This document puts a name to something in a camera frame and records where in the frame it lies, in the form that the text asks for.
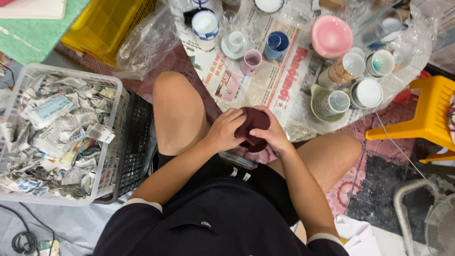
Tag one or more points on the person's left hand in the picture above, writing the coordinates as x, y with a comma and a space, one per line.
222, 133

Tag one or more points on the person's right hand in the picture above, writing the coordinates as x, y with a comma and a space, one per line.
275, 137

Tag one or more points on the person's left fingers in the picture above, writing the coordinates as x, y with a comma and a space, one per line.
235, 117

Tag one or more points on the dark maroon ceramic cup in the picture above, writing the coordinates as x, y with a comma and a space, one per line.
254, 122

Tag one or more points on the clear plastic container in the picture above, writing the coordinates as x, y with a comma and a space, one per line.
238, 159

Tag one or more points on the spread newspaper sheet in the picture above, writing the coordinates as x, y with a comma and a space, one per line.
273, 85

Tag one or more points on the pink mug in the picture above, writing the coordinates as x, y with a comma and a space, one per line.
251, 62

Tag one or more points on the person's left leg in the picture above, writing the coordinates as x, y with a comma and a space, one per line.
177, 113

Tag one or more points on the person's leg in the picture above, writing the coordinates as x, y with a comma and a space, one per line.
177, 113
320, 160

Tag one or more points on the white saucer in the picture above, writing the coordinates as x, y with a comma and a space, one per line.
233, 51

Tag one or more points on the person's black shorts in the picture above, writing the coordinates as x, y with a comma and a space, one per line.
263, 185

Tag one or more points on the small white cup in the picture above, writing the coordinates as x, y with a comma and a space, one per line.
236, 41

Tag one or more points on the pale green bowl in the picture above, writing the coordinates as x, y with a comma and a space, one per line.
318, 113

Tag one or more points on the white mug with blue rim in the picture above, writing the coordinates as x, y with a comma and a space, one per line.
205, 30

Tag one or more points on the person's right leg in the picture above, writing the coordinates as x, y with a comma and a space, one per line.
320, 160

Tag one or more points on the white mug with dark print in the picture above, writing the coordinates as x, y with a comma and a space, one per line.
332, 103

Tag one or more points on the small clear glass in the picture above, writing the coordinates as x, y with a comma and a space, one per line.
229, 17

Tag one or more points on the black plastic crate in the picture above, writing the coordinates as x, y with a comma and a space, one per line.
133, 142

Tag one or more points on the person's black shirt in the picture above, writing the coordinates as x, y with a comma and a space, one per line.
213, 224

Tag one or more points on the beige brown mug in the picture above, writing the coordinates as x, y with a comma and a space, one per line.
337, 73

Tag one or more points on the brown cup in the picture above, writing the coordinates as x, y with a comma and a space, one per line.
231, 4

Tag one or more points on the clear plastic bag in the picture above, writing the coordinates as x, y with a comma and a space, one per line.
145, 46

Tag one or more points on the white bowl with dark rim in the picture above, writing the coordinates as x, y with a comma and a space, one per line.
268, 5

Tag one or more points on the pink bowl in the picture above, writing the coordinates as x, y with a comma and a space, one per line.
331, 35

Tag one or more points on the white plastic mesh basket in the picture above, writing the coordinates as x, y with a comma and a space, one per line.
106, 149

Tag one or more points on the small white bowl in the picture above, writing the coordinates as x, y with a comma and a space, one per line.
357, 51

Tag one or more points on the white cup with teal inside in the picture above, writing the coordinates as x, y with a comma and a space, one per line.
380, 63

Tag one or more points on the yellow plastic crate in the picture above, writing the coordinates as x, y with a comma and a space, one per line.
103, 25

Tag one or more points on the white paper sheet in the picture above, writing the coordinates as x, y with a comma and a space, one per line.
357, 236

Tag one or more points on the red plastic item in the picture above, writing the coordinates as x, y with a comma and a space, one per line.
405, 94

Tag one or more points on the clear plastic sheet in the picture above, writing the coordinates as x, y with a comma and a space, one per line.
408, 81

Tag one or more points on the clear glass cup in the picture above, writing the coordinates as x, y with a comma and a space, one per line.
402, 57

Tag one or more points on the white cup in plastic wrap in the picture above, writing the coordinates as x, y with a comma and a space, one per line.
390, 29

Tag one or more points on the heap of newspaper scraps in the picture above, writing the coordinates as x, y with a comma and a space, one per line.
53, 135

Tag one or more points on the yellow plastic stool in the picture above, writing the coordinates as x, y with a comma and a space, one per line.
426, 113

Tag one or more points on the floral plate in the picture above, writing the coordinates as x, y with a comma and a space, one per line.
451, 117

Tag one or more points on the green mat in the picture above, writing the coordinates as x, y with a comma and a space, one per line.
32, 35

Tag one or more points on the white electric fan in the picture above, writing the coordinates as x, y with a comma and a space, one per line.
430, 220

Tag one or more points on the white flat board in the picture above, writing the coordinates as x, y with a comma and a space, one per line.
33, 7

